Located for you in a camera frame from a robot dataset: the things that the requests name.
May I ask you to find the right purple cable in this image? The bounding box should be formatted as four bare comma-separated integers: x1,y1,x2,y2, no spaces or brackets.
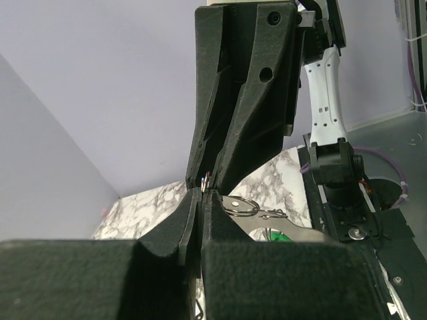
300,33,427,211

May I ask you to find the green key tag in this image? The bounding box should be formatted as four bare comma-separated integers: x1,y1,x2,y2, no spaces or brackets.
266,231,292,242

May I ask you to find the small split keyring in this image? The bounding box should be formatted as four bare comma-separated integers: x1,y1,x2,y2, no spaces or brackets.
200,171,211,193

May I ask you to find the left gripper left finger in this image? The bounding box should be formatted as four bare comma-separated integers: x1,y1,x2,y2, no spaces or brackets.
1,189,201,319

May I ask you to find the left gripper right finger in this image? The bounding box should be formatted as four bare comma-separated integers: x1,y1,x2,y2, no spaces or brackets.
201,191,382,319

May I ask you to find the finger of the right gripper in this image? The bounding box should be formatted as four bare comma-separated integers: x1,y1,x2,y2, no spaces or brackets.
185,5,257,189
211,3,302,195

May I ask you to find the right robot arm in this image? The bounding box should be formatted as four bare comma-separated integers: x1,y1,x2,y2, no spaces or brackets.
185,1,364,209

